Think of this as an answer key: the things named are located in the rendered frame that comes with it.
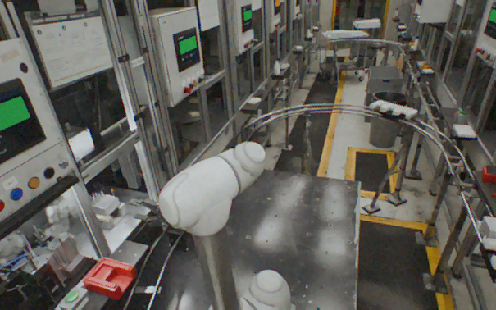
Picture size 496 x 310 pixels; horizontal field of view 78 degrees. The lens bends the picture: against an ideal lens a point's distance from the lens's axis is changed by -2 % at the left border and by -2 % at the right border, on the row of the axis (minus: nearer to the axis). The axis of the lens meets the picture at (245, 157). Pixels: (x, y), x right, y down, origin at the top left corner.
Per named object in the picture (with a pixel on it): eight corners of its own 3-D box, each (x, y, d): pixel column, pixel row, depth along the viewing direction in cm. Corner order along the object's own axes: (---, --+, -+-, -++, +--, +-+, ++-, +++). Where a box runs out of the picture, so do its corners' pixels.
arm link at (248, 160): (235, 155, 103) (202, 171, 96) (257, 125, 89) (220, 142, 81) (258, 186, 101) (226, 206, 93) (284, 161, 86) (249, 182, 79)
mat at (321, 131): (323, 189, 316) (323, 188, 315) (268, 181, 334) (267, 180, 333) (349, 56, 787) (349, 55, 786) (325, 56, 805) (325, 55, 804)
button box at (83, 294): (82, 329, 107) (70, 309, 101) (65, 323, 109) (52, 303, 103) (97, 309, 113) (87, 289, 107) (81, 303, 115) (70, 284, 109)
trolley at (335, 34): (321, 84, 607) (325, 32, 558) (316, 75, 656) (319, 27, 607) (366, 81, 604) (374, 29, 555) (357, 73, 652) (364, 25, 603)
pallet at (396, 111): (368, 113, 280) (370, 103, 274) (376, 109, 287) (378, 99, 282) (407, 125, 255) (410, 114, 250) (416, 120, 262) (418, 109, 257)
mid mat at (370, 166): (402, 202, 290) (402, 202, 289) (342, 194, 307) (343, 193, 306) (394, 152, 371) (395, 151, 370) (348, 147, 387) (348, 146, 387)
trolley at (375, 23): (378, 68, 679) (385, 21, 630) (351, 68, 690) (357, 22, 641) (372, 59, 750) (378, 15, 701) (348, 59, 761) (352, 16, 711)
